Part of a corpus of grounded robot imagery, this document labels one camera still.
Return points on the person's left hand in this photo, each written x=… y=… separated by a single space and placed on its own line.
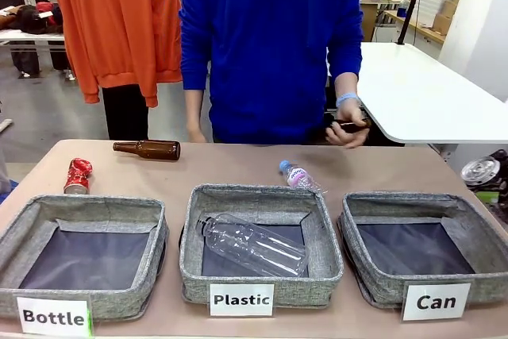
x=349 y=132

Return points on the person's right hand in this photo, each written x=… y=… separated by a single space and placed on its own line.
x=196 y=132

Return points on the person's right forearm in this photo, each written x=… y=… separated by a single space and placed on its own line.
x=194 y=105

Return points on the person's left forearm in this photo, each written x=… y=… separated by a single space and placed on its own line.
x=346 y=84

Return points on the crushed red soda can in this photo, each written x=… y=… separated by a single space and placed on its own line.
x=78 y=177

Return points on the grey fabric basket labelled Plastic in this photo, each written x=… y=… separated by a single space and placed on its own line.
x=190 y=275

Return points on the grey fabric basket labelled Can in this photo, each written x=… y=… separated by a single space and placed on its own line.
x=381 y=275

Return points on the white Can label card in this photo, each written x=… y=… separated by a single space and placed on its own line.
x=436 y=301

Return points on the grey fabric basket labelled Bottle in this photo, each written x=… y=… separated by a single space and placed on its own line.
x=31 y=287

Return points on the light blue wristband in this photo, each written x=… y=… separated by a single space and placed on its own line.
x=347 y=99

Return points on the brown glass beer bottle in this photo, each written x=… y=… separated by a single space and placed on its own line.
x=155 y=150

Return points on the small crushed bottle blue cap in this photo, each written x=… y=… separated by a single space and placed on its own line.
x=298 y=177

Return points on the white side table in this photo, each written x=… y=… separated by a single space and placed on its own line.
x=424 y=89

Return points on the blue hoodie torso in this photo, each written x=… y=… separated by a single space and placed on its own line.
x=270 y=49

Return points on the wooden workbench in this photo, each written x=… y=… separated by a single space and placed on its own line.
x=416 y=25

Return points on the person in orange hoodie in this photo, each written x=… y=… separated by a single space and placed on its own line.
x=119 y=29

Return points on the large clear plastic bottle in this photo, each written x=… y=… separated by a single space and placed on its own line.
x=258 y=245

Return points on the silver metal reel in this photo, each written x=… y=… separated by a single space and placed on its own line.
x=479 y=170

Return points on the cardboard box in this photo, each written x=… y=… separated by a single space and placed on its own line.
x=443 y=18

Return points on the white Plastic label card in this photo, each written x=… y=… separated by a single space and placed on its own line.
x=241 y=300

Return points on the pile of dark clothes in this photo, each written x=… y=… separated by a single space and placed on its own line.
x=29 y=17

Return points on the white Bottle label card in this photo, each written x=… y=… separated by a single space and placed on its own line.
x=53 y=317

